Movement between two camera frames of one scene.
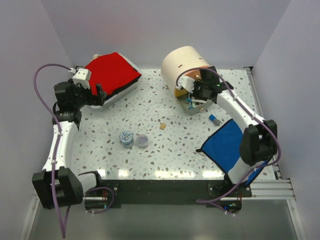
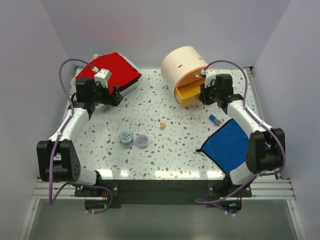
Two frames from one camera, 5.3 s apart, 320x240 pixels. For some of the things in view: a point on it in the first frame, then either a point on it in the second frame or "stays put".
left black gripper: [94, 100] → [114, 100]
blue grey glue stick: [213, 119] stays put
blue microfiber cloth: [223, 148] stays put
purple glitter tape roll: [142, 141] stays put
